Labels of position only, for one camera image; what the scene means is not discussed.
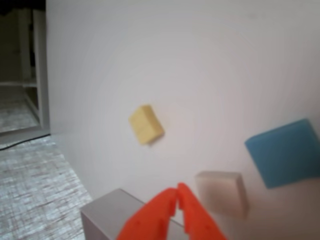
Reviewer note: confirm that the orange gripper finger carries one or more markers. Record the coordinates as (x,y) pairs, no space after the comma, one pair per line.
(147,220)
(197,220)

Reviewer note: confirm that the white foam cuboid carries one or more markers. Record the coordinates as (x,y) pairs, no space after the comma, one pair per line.
(217,195)

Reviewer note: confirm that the white cardboard bin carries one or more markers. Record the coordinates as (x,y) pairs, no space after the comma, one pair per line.
(110,207)

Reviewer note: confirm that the yellow foam cuboid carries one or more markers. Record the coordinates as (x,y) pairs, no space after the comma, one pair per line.
(146,125)

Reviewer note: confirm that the blue foam cuboid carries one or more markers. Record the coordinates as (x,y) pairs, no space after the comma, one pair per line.
(282,155)

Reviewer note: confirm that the white shelf frame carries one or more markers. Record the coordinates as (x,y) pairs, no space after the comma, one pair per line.
(42,75)

